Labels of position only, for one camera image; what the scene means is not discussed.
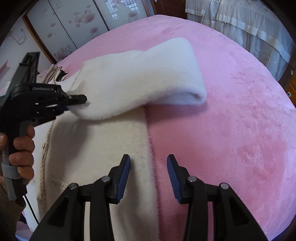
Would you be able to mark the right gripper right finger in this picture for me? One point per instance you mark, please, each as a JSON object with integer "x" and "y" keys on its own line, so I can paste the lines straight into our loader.
{"x": 232, "y": 219}

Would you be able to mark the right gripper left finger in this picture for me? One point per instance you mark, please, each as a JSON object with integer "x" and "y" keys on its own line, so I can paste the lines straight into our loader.
{"x": 65, "y": 219}

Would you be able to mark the white fluffy cardigan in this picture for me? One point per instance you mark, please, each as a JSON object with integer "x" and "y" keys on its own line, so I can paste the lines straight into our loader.
{"x": 120, "y": 111}

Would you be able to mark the person's left hand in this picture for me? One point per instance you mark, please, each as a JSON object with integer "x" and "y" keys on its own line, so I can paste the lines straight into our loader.
{"x": 23, "y": 158}

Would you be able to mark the floral sliding wardrobe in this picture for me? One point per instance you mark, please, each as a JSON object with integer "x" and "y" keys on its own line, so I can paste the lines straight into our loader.
{"x": 61, "y": 27}

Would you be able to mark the pink bed blanket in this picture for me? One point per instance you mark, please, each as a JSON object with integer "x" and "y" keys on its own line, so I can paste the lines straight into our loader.
{"x": 244, "y": 135}

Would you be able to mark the wooden drawer cabinet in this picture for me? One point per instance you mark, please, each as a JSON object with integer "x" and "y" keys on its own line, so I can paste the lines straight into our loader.
{"x": 287, "y": 82}

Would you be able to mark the lace covered furniture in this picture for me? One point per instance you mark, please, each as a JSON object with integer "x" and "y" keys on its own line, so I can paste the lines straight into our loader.
{"x": 252, "y": 25}

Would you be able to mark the red wall shelf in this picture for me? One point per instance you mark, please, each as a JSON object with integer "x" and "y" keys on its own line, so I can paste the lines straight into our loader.
{"x": 3, "y": 67}

